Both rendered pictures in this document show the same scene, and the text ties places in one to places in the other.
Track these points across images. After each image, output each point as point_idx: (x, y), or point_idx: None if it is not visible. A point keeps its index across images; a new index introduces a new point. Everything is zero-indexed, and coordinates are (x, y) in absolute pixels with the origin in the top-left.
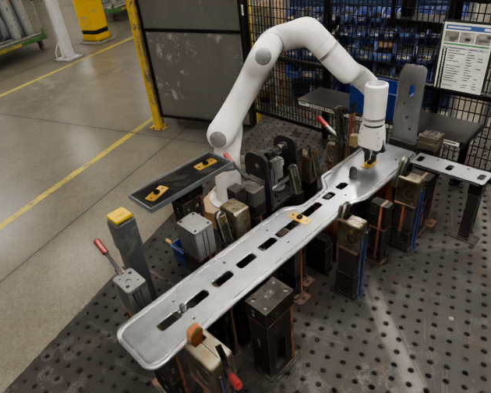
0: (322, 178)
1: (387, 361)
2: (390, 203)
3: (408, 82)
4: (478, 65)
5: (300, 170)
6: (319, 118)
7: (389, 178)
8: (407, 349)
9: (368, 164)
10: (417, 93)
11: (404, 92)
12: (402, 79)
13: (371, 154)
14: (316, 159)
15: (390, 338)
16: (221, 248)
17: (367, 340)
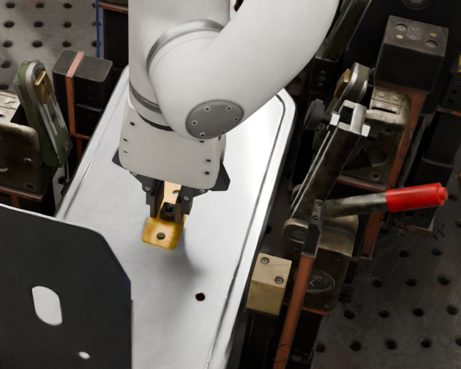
0: (286, 96)
1: (22, 6)
2: (58, 67)
3: (67, 285)
4: None
5: (350, 42)
6: (428, 184)
7: (83, 160)
8: None
9: (170, 201)
10: (14, 298)
11: (90, 324)
12: (107, 291)
13: (181, 280)
14: (334, 103)
15: (22, 41)
16: None
17: (64, 28)
